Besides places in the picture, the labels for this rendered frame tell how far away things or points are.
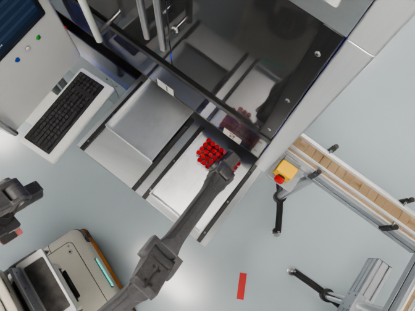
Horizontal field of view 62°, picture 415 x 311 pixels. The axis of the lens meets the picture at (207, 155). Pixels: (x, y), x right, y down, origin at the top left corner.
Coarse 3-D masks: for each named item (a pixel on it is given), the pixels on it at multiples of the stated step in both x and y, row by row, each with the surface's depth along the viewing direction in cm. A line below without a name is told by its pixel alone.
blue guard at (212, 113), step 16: (64, 0) 135; (80, 16) 138; (112, 32) 130; (112, 48) 145; (128, 48) 132; (144, 64) 136; (160, 80) 139; (176, 80) 128; (176, 96) 142; (192, 96) 130; (208, 112) 133; (224, 112) 123; (240, 128) 125; (256, 144) 128
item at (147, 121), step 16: (144, 96) 155; (160, 96) 155; (128, 112) 152; (144, 112) 153; (160, 112) 153; (176, 112) 153; (192, 112) 150; (112, 128) 150; (128, 128) 150; (144, 128) 151; (160, 128) 151; (176, 128) 151; (144, 144) 149; (160, 144) 149
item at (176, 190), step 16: (192, 144) 148; (192, 160) 148; (176, 176) 146; (192, 176) 146; (240, 176) 147; (160, 192) 144; (176, 192) 144; (192, 192) 144; (224, 192) 145; (176, 208) 142; (208, 208) 143
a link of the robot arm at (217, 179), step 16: (208, 176) 114; (224, 176) 115; (208, 192) 108; (192, 208) 103; (176, 224) 100; (192, 224) 101; (160, 240) 94; (176, 240) 96; (144, 256) 91; (176, 256) 94
